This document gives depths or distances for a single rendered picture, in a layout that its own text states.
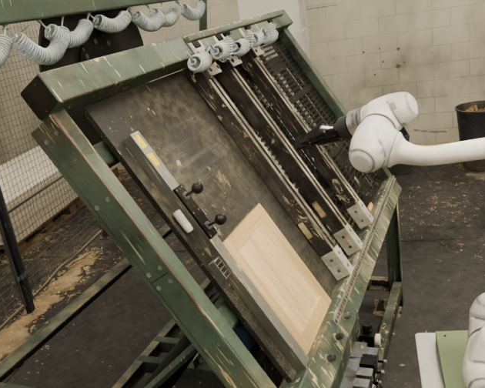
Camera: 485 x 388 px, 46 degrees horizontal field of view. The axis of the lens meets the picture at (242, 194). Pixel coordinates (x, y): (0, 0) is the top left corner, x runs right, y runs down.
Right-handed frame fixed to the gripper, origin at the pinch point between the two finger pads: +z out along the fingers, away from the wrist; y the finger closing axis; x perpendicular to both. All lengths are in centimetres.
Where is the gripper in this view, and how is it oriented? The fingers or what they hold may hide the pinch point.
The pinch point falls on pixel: (302, 142)
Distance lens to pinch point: 193.4
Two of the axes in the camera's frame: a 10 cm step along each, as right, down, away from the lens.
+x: 0.0, 9.6, -2.8
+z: -6.9, 2.1, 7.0
